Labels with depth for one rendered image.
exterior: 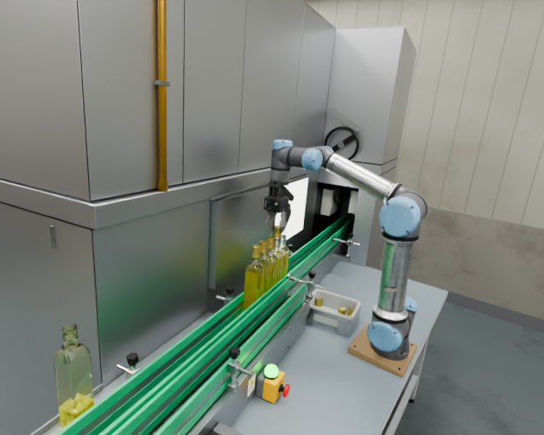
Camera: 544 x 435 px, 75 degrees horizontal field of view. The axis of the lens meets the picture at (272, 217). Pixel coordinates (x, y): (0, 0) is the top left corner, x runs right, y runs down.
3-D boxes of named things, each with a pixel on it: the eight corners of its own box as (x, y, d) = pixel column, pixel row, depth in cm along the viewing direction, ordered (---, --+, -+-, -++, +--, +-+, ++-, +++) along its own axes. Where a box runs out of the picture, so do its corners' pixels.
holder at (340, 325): (303, 301, 176) (305, 287, 174) (358, 318, 164) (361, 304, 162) (289, 317, 161) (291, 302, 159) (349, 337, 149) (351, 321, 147)
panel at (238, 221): (299, 230, 212) (305, 173, 203) (303, 230, 211) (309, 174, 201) (208, 287, 134) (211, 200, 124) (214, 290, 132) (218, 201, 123)
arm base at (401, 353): (409, 343, 145) (415, 322, 142) (407, 366, 132) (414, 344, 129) (372, 330, 151) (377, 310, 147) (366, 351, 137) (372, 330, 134)
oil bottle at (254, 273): (249, 308, 141) (252, 258, 135) (262, 312, 138) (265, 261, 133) (242, 314, 136) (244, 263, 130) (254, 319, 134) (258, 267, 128)
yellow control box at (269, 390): (264, 382, 120) (266, 364, 118) (284, 391, 117) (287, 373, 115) (255, 396, 114) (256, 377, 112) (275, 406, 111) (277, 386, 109)
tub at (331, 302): (313, 304, 174) (315, 287, 171) (359, 318, 164) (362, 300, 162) (300, 320, 158) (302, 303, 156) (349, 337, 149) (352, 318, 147)
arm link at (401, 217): (408, 339, 130) (429, 193, 114) (397, 362, 118) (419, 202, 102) (376, 328, 136) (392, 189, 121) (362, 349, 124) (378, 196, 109)
